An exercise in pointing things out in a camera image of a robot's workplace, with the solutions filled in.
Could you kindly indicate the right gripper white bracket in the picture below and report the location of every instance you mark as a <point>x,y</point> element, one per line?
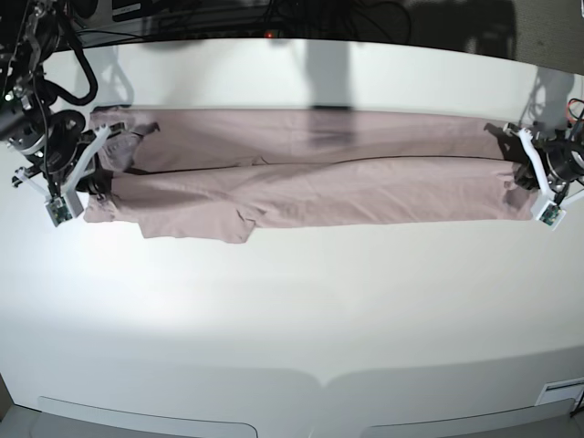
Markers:
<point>66,175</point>

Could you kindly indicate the mauve T-shirt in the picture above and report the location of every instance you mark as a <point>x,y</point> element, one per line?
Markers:
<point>224,173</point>

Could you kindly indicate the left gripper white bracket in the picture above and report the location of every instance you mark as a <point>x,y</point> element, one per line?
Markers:
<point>555,166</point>

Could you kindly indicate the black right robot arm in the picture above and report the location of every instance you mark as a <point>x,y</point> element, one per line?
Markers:
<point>40,119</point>

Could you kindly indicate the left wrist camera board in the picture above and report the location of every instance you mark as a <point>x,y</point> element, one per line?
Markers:
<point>551,216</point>

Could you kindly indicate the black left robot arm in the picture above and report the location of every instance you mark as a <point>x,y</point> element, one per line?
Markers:
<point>553,165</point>

